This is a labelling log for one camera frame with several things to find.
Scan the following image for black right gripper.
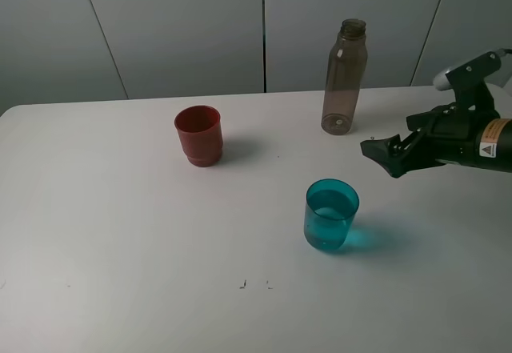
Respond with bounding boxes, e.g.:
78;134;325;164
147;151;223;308
360;104;500;179

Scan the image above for teal transparent plastic cup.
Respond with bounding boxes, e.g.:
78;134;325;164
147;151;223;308
303;179;360;251

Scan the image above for smoky transparent plastic bottle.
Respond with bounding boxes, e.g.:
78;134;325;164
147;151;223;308
321;18;368;135

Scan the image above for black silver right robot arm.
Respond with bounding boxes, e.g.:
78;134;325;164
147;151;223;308
361;104;511;179

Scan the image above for red plastic cup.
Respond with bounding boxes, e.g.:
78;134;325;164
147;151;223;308
174;105;223;167

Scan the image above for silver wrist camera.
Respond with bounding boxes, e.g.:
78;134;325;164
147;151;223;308
433;48;511;111

